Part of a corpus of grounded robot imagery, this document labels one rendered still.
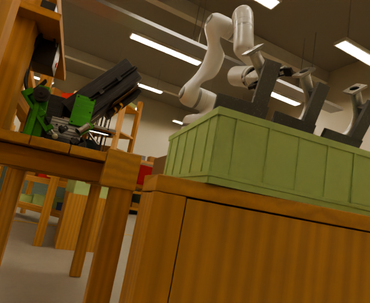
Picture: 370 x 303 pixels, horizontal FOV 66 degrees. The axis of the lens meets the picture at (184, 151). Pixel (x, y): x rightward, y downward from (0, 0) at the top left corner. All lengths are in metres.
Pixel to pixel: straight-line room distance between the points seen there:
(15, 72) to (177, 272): 1.32
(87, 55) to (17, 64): 7.90
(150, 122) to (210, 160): 11.02
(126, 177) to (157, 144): 10.43
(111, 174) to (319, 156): 0.76
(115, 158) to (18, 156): 0.36
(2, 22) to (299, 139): 1.11
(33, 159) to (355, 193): 1.10
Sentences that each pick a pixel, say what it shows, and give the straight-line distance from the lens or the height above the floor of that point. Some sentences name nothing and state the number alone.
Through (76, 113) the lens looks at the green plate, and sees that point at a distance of 1.84.
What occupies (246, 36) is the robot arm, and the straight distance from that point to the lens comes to 1.35.
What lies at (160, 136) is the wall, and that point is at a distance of 11.68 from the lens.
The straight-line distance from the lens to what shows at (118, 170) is 1.18.
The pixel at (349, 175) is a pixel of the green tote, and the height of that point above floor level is 0.88.
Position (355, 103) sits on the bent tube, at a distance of 1.03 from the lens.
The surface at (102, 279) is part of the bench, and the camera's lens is 1.23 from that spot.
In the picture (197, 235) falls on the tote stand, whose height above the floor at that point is 0.68.
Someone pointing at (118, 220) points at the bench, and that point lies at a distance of 1.19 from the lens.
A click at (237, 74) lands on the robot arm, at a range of 1.21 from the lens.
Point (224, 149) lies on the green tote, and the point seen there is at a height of 0.87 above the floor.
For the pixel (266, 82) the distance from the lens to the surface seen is 0.81.
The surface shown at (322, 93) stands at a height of 1.12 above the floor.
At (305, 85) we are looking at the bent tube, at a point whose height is 1.14.
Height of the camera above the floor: 0.74
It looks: 10 degrees up
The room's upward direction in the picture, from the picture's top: 11 degrees clockwise
